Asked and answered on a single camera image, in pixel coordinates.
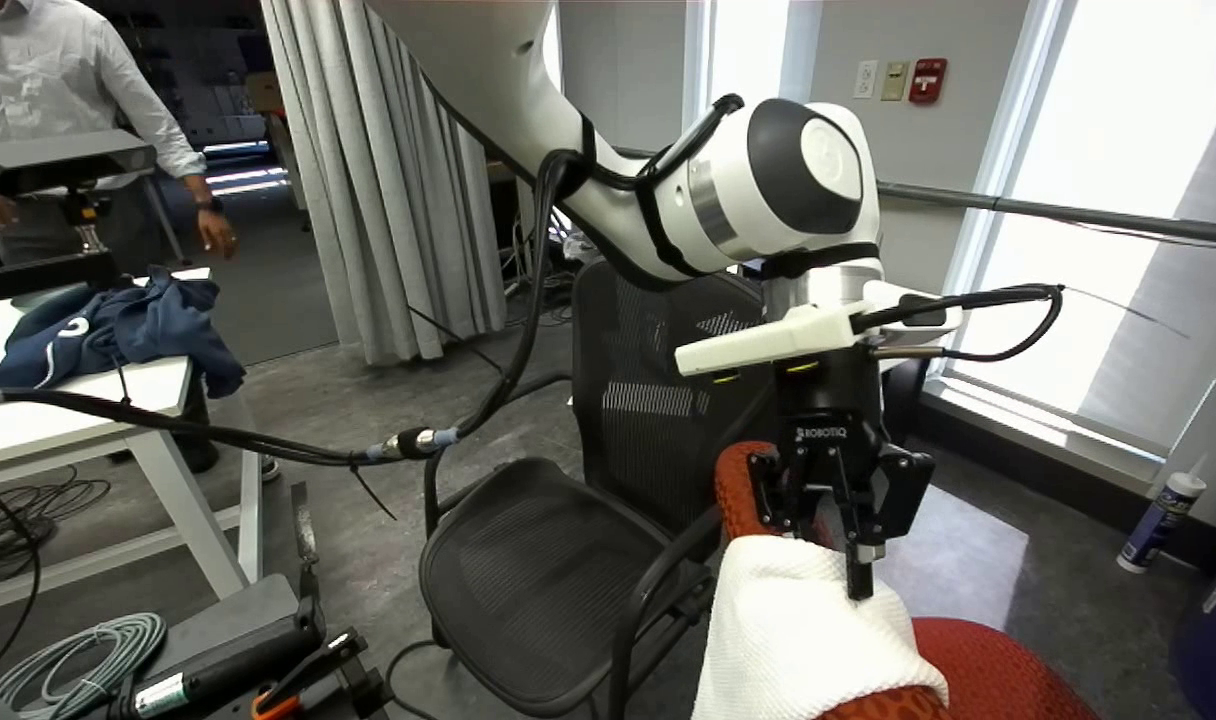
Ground orange handled clamp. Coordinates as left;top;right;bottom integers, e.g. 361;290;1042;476
131;625;370;720

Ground bright window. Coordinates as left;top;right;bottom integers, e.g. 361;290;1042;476
944;0;1216;457

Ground blue garment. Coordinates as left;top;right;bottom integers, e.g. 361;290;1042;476
0;272;247;400

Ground red fire alarm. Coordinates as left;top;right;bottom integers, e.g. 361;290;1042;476
908;56;952;112

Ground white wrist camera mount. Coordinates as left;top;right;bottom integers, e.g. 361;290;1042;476
667;301;962;379

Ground grey wall rail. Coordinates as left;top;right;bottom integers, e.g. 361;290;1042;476
880;175;1216;251

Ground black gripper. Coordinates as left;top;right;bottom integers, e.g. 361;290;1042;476
745;377;941;604

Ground grey coiled cable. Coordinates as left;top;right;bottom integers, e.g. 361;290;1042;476
0;609;173;720

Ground person in white shirt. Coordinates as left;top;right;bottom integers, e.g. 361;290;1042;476
0;0;243;266

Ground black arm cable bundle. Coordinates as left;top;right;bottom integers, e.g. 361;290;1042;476
0;93;749;473

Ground white towel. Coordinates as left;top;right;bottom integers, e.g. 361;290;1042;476
686;534;952;720

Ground white table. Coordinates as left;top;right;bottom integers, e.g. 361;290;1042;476
0;293;267;625

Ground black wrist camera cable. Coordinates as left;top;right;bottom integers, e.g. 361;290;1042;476
853;281;1067;367

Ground blue white spray canister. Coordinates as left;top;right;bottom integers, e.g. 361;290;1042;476
1116;469;1207;577

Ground black floor cables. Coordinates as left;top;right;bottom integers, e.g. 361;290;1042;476
0;454;120;686

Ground dark grey laptop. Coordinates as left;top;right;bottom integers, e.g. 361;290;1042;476
0;126;161;198

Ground black mesh office chair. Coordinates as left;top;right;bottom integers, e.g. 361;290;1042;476
415;255;825;720

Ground grey metal base block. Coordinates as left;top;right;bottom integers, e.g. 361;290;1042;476
138;476;320;696

